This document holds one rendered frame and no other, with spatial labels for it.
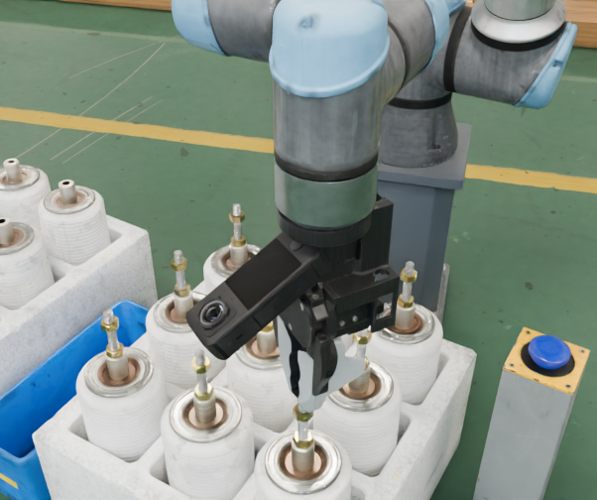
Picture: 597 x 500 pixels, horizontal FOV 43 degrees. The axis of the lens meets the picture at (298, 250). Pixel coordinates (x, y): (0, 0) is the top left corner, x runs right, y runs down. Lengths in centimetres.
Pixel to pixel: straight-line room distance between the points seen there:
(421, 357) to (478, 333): 41
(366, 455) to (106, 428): 28
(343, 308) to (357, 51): 21
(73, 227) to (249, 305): 61
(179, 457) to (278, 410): 14
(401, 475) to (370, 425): 7
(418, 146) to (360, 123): 61
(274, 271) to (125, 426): 35
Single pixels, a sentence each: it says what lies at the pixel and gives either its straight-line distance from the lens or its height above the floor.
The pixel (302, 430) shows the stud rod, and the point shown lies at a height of 30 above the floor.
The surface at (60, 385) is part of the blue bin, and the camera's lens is 113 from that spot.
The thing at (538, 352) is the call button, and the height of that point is 33.
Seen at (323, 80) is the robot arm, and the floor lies 66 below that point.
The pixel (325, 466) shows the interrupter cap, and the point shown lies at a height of 25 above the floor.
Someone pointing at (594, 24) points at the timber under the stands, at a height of 7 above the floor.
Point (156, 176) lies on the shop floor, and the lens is 170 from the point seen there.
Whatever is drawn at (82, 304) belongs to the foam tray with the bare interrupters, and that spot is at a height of 14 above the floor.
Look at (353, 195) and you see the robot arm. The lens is 52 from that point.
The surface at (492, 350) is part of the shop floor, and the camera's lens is 127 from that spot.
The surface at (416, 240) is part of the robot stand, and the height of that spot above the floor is 18.
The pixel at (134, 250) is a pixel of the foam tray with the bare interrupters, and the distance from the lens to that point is 119.
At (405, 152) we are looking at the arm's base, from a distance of 110.
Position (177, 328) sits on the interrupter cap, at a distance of 90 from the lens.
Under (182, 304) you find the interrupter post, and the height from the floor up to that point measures 27.
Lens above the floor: 85
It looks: 36 degrees down
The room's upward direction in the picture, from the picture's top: straight up
